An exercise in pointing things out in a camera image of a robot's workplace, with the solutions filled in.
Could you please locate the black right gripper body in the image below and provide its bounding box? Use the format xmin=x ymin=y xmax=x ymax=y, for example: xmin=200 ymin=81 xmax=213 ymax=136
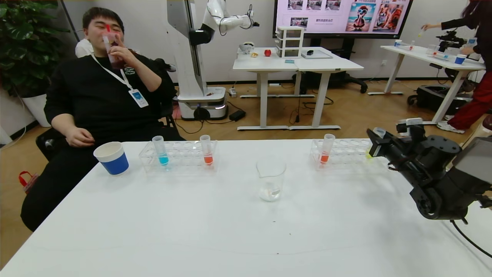
xmin=369 ymin=138 xmax=409 ymax=167

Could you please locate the yellow pigment test tube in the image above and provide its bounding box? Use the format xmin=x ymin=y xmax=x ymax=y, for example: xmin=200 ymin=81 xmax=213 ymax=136
xmin=365 ymin=127 xmax=386 ymax=159

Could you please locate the blue pigment test tube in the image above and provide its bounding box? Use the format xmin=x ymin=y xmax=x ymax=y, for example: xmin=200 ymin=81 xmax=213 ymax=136
xmin=152 ymin=135 xmax=170 ymax=167

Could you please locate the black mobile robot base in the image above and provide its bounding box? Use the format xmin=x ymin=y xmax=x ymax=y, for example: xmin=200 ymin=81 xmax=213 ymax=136
xmin=407 ymin=85 xmax=475 ymax=115

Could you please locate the clear acrylic test tube rack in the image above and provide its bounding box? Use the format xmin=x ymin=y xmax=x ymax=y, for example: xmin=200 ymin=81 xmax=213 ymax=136
xmin=310 ymin=138 xmax=389 ymax=170
xmin=139 ymin=140 xmax=219 ymax=172

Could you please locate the red pigment test tube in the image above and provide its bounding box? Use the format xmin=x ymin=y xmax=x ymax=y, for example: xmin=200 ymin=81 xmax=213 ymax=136
xmin=200 ymin=135 xmax=214 ymax=166
xmin=319 ymin=134 xmax=336 ymax=165

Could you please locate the clear glass beaker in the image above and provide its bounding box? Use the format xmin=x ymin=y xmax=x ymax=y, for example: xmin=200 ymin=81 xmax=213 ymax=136
xmin=256 ymin=157 xmax=287 ymax=202

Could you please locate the seated man's left hand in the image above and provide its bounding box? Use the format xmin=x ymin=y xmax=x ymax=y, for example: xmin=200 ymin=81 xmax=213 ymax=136
xmin=110 ymin=40 xmax=133 ymax=63

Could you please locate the seated man's right hand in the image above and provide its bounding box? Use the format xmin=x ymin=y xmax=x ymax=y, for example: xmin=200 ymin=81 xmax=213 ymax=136
xmin=65 ymin=127 xmax=95 ymax=148

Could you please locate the black display stand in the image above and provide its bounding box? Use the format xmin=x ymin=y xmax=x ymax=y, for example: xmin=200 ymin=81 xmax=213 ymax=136
xmin=294 ymin=38 xmax=368 ymax=95

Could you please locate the white standing desk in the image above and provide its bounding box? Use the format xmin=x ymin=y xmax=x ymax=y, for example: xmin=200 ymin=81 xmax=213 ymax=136
xmin=289 ymin=47 xmax=364 ymax=130
xmin=233 ymin=47 xmax=304 ymax=131

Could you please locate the grey flat tray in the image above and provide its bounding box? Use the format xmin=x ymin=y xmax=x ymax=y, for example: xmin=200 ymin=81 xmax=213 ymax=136
xmin=301 ymin=49 xmax=333 ymax=60

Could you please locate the long white work desk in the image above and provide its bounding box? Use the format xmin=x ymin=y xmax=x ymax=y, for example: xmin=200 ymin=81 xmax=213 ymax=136
xmin=368 ymin=45 xmax=485 ymax=125

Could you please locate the person in red trousers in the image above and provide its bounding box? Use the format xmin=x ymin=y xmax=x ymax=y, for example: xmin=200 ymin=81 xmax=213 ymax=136
xmin=421 ymin=0 xmax=492 ymax=134

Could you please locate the white drawer organizer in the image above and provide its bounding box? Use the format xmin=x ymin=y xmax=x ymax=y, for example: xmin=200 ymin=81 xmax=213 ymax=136
xmin=275 ymin=26 xmax=305 ymax=59

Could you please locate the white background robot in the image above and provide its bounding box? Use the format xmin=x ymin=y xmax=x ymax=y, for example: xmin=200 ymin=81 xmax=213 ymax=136
xmin=166 ymin=0 xmax=260 ymax=120

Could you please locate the blue white paper cup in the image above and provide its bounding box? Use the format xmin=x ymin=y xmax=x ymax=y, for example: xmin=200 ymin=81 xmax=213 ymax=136
xmin=93 ymin=142 xmax=130 ymax=176

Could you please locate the man in black sweater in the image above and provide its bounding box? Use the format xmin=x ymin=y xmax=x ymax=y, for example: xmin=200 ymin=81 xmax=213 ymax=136
xmin=20 ymin=7 xmax=185 ymax=231

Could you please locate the plastic drink cup red lid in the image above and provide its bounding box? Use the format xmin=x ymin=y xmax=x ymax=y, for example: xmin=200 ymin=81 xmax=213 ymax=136
xmin=102 ymin=24 xmax=125 ymax=70

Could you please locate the white plant pot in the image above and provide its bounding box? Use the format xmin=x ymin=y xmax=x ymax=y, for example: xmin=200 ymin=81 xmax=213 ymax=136
xmin=21 ymin=93 xmax=52 ymax=127

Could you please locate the green potted plant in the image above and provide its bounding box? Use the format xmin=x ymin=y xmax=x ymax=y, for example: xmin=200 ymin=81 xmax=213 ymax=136
xmin=0 ymin=0 xmax=70 ymax=98

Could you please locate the black floor cable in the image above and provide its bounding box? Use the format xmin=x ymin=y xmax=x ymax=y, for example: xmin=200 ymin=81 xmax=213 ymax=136
xmin=290 ymin=96 xmax=335 ymax=124

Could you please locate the large wall display screen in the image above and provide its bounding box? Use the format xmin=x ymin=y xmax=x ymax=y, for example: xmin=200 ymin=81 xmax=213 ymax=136
xmin=273 ymin=0 xmax=414 ymax=39

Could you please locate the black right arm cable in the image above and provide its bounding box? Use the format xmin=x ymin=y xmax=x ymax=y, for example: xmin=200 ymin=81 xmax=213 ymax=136
xmin=450 ymin=219 xmax=492 ymax=259

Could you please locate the white lanyard id badge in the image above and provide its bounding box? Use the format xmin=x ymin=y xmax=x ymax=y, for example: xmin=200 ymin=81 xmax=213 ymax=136
xmin=91 ymin=54 xmax=149 ymax=108

